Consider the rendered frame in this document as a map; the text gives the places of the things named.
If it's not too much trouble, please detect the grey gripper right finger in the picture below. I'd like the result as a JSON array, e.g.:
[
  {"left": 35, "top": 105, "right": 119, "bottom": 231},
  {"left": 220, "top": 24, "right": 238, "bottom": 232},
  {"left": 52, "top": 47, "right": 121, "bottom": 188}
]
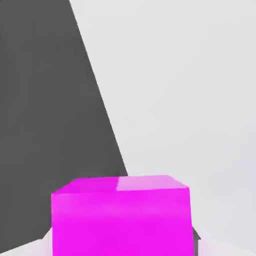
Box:
[{"left": 192, "top": 226, "right": 249, "bottom": 256}]

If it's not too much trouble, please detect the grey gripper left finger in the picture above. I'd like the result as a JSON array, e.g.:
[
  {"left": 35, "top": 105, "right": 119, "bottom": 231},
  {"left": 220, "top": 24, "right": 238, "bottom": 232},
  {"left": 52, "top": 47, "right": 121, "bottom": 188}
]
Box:
[{"left": 0, "top": 227, "right": 54, "bottom": 256}]

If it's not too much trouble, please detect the small magenta cube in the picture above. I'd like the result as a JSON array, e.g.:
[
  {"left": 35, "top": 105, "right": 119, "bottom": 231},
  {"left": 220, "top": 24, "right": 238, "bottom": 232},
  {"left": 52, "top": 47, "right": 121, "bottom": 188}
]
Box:
[{"left": 50, "top": 174, "right": 195, "bottom": 256}]

